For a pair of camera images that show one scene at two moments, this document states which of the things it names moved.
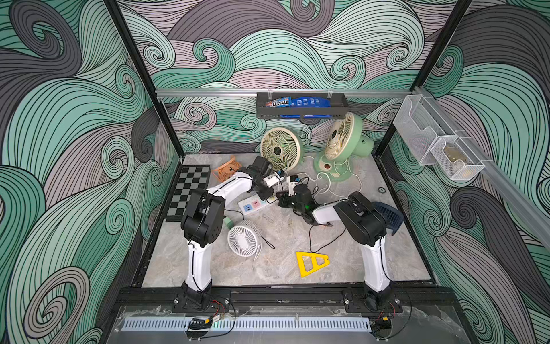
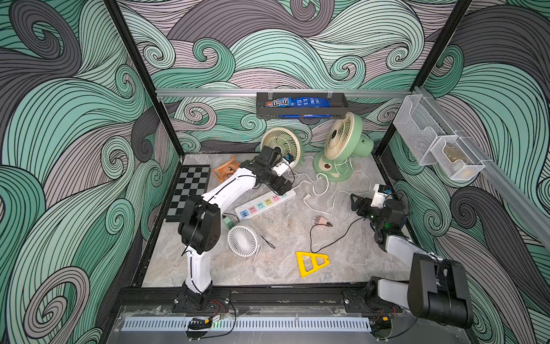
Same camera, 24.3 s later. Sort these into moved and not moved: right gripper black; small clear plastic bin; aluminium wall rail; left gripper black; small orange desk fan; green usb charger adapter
Moved: right gripper black; left gripper black
Not moved: aluminium wall rail; green usb charger adapter; small clear plastic bin; small orange desk fan
